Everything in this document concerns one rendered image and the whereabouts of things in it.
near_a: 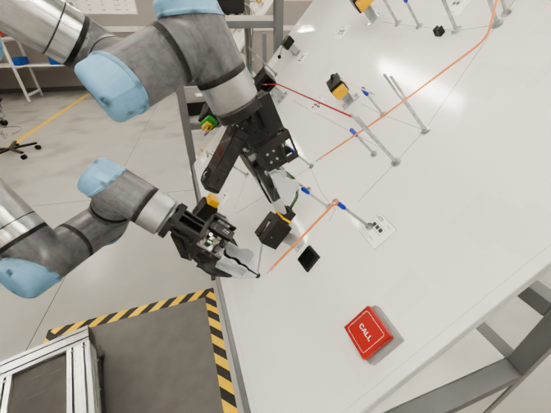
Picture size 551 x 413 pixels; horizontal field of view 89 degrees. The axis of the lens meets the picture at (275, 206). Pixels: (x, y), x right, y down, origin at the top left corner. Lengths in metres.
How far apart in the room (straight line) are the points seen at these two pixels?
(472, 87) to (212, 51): 0.42
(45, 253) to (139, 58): 0.34
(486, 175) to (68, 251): 0.65
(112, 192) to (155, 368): 1.29
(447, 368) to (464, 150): 0.51
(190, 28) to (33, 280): 0.42
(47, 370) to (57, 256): 1.15
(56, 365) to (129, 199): 1.23
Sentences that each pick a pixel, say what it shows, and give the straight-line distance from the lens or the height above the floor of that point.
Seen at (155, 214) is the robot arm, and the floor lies 1.17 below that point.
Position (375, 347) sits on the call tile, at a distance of 0.43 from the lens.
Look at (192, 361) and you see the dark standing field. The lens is 1.69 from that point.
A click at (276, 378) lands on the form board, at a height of 0.93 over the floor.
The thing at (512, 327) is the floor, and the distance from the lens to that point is 2.19.
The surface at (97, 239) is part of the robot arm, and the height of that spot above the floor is 1.12.
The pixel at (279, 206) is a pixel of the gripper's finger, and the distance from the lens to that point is 0.50.
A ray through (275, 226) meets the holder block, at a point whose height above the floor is 1.12.
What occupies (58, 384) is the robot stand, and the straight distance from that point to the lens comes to 1.62.
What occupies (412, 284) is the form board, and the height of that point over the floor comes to 1.14.
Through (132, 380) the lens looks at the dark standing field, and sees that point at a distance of 1.74.
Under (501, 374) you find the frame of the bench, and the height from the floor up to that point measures 0.80.
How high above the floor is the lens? 1.46
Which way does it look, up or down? 34 degrees down
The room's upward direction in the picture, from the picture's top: straight up
